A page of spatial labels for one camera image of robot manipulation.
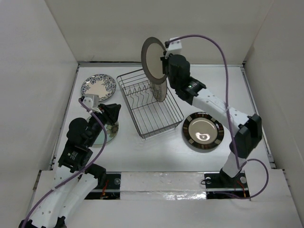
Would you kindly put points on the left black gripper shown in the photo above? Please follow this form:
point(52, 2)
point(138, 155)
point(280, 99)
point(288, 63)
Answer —
point(109, 111)

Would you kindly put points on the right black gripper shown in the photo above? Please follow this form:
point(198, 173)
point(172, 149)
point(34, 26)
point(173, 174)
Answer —
point(165, 61)

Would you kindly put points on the brown rim cream plate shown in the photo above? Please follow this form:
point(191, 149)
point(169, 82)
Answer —
point(151, 53)

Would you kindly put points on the grey tree pattern plate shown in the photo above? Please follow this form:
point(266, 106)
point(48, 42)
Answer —
point(159, 92)

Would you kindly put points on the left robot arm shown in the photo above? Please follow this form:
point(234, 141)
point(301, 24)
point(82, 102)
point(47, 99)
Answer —
point(76, 174)

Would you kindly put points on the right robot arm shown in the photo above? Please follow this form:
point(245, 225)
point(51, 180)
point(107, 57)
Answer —
point(245, 130)

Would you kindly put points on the green flower plate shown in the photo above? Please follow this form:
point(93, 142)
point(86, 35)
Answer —
point(111, 132)

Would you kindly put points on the blue floral plate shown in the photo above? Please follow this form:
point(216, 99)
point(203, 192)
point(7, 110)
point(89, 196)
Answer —
point(102, 85)

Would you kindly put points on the dark striped rim plate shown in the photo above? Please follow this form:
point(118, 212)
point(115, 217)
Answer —
point(202, 131)

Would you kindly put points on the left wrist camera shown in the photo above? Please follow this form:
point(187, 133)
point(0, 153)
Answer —
point(89, 101)

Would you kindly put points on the wire dish rack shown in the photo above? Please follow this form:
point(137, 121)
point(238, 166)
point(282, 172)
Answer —
point(149, 116)

